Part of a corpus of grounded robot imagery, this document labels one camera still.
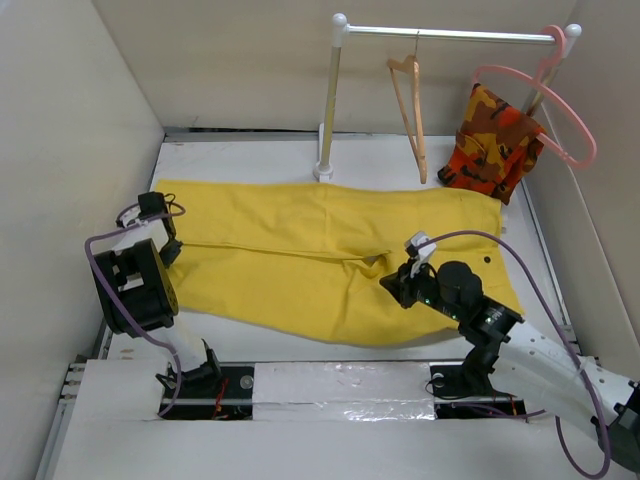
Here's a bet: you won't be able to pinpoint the white clothes rack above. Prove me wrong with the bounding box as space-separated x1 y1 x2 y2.
313 13 582 183

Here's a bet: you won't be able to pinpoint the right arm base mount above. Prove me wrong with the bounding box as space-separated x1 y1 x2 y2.
425 362 528 420

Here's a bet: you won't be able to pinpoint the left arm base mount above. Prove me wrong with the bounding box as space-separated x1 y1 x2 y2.
156 364 255 421

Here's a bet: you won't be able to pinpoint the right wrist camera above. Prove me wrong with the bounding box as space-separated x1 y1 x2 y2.
404 231 436 279

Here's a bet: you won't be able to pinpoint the pink plastic hanger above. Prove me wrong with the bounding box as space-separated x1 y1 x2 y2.
472 24 597 168

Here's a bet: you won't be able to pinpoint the wooden hanger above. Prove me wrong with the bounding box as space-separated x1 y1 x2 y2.
386 31 428 185

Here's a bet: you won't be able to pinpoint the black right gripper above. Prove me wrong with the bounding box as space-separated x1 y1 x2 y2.
378 257 463 322

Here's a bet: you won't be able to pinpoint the orange camouflage trousers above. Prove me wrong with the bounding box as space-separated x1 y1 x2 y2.
437 83 545 205

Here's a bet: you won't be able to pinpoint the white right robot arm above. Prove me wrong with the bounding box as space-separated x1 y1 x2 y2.
380 261 639 472

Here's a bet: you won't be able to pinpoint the yellow trousers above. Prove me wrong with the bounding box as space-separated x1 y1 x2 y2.
156 180 520 347

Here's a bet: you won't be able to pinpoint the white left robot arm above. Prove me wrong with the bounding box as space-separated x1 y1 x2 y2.
85 191 223 397

